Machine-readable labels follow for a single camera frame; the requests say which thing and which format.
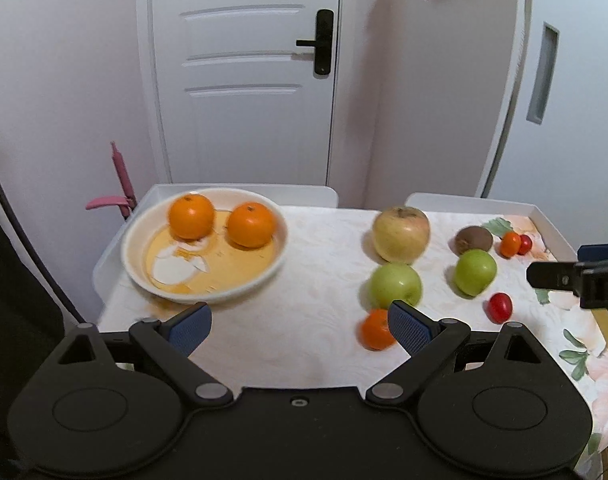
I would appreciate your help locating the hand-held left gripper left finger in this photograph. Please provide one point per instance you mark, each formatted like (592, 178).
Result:
(191, 329)

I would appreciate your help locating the white sliding door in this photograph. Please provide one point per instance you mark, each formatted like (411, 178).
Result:
(573, 160)

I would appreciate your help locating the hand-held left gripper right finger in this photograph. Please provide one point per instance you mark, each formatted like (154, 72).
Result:
(408, 329)

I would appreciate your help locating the brown kiwi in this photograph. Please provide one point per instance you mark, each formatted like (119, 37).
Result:
(473, 239)

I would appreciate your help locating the small tangerine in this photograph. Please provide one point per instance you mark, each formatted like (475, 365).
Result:
(374, 330)

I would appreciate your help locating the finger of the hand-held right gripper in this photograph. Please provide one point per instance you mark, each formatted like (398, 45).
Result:
(551, 275)
(601, 252)

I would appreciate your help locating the floral tablecloth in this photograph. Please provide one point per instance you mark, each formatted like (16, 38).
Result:
(314, 280)

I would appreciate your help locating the large orange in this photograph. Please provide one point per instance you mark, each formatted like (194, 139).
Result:
(191, 216)
(251, 225)

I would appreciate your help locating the large red cherry tomato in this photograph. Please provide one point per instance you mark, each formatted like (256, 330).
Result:
(499, 307)

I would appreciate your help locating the small red cherry tomato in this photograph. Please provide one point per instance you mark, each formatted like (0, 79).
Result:
(525, 244)

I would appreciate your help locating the green apple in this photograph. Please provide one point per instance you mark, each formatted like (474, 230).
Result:
(394, 285)
(475, 272)

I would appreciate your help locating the orange cherry tomato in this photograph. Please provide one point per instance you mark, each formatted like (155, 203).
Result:
(509, 245)

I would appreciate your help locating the yellow-red apple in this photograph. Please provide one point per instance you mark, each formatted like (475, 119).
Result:
(401, 235)

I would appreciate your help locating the white and yellow bowl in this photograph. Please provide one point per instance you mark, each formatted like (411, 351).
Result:
(204, 270)

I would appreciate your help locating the white panel door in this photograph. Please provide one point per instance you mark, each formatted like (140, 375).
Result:
(244, 125)

